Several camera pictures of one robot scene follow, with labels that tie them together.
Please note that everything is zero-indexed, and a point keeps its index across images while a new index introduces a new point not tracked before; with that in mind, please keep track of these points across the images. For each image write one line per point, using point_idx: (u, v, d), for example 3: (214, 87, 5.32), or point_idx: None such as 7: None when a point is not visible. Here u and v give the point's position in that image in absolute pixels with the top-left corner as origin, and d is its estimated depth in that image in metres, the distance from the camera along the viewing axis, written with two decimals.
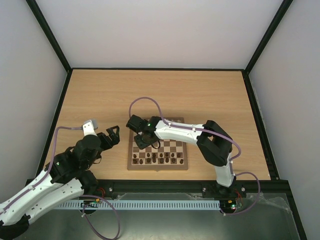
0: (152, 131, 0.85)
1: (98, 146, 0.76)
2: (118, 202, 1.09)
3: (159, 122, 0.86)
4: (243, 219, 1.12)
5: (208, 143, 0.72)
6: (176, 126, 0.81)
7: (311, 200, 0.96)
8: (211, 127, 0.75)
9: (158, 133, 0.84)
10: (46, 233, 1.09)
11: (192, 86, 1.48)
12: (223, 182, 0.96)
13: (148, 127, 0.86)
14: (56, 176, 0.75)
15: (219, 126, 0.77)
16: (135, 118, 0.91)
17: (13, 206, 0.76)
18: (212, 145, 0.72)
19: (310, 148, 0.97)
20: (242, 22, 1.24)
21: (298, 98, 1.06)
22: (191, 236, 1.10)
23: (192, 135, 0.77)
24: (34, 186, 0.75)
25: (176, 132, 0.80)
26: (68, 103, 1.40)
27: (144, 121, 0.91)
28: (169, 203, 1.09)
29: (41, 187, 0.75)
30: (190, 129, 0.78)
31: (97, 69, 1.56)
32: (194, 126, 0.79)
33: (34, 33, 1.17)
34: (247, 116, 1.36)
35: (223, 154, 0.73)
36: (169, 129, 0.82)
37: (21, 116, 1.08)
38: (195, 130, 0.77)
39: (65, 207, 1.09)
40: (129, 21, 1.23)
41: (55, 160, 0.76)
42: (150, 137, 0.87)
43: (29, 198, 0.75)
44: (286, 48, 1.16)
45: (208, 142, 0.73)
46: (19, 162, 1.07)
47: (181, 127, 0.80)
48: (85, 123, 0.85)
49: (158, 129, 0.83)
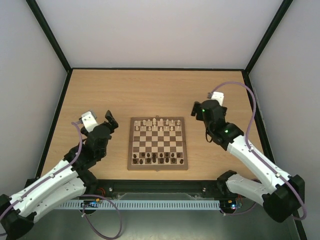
0: (224, 138, 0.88)
1: (108, 135, 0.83)
2: (120, 202, 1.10)
3: (239, 137, 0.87)
4: (242, 219, 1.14)
5: (283, 200, 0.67)
6: (257, 154, 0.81)
7: (312, 201, 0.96)
8: (295, 183, 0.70)
9: (232, 147, 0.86)
10: (45, 233, 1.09)
11: (192, 86, 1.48)
12: (232, 187, 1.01)
13: (225, 133, 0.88)
14: (76, 165, 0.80)
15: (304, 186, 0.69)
16: (218, 114, 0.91)
17: (32, 194, 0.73)
18: (285, 203, 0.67)
19: (310, 149, 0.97)
20: (242, 22, 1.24)
21: (299, 97, 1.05)
22: (191, 236, 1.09)
23: (273, 178, 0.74)
24: (54, 173, 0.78)
25: (252, 161, 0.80)
26: (68, 103, 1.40)
27: (222, 121, 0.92)
28: (169, 203, 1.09)
29: (61, 175, 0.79)
30: (274, 172, 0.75)
31: (97, 69, 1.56)
32: (279, 171, 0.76)
33: (33, 34, 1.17)
34: (246, 116, 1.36)
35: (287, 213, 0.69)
36: (247, 151, 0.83)
37: (21, 116, 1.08)
38: (278, 176, 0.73)
39: (65, 207, 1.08)
40: (128, 21, 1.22)
41: (73, 152, 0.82)
42: (219, 142, 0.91)
43: (49, 186, 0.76)
44: (287, 47, 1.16)
45: (284, 197, 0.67)
46: (19, 162, 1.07)
47: (264, 163, 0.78)
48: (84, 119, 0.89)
49: (237, 144, 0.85)
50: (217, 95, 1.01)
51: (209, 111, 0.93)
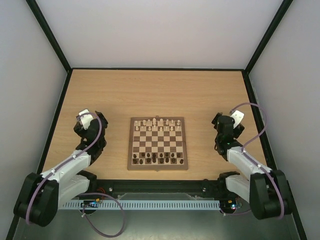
0: (225, 150, 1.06)
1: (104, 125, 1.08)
2: (126, 202, 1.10)
3: (237, 147, 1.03)
4: (242, 219, 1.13)
5: (260, 185, 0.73)
6: (247, 155, 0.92)
7: (312, 201, 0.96)
8: (276, 175, 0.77)
9: (230, 153, 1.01)
10: (46, 233, 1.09)
11: (191, 86, 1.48)
12: (230, 185, 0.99)
13: (227, 146, 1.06)
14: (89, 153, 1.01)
15: (287, 181, 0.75)
16: (229, 129, 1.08)
17: (62, 170, 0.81)
18: (261, 188, 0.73)
19: (310, 149, 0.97)
20: (242, 22, 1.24)
21: (299, 97, 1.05)
22: (191, 236, 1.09)
23: (254, 168, 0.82)
24: (76, 155, 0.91)
25: (242, 159, 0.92)
26: (68, 103, 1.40)
27: (230, 136, 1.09)
28: (169, 203, 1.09)
29: (80, 158, 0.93)
30: (256, 165, 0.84)
31: (97, 69, 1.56)
32: (261, 165, 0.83)
33: (33, 34, 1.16)
34: (246, 116, 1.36)
35: (266, 202, 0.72)
36: (239, 155, 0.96)
37: (21, 116, 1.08)
38: (259, 167, 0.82)
39: (65, 208, 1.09)
40: (128, 21, 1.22)
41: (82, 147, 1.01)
42: (220, 151, 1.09)
43: (73, 165, 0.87)
44: (287, 47, 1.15)
45: (262, 183, 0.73)
46: (19, 162, 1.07)
47: (250, 160, 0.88)
48: (82, 114, 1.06)
49: (233, 150, 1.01)
50: (237, 114, 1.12)
51: (222, 125, 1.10)
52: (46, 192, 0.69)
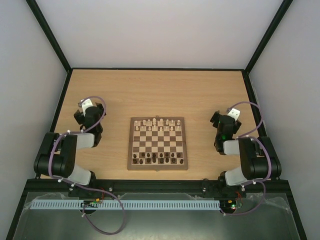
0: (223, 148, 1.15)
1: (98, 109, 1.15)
2: (127, 202, 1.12)
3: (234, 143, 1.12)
4: (243, 219, 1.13)
5: (247, 143, 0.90)
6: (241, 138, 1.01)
7: (312, 201, 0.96)
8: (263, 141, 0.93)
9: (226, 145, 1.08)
10: (46, 233, 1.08)
11: (191, 86, 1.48)
12: (230, 179, 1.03)
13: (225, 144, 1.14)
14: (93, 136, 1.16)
15: (273, 147, 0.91)
16: (229, 129, 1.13)
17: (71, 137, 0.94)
18: (249, 146, 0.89)
19: (310, 149, 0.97)
20: (243, 22, 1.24)
21: (299, 97, 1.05)
22: (191, 236, 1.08)
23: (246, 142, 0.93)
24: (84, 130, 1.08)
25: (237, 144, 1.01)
26: (68, 103, 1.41)
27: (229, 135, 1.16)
28: (169, 203, 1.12)
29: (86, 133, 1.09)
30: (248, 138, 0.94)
31: (97, 69, 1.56)
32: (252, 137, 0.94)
33: (34, 34, 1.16)
34: (246, 116, 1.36)
35: (257, 160, 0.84)
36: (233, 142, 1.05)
37: (21, 116, 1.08)
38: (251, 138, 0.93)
39: (66, 207, 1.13)
40: (128, 20, 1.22)
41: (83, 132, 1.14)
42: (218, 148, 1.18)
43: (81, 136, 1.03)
44: (287, 47, 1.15)
45: (249, 142, 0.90)
46: (19, 162, 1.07)
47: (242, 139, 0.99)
48: (84, 100, 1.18)
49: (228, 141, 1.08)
50: (234, 111, 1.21)
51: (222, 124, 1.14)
52: (67, 143, 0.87)
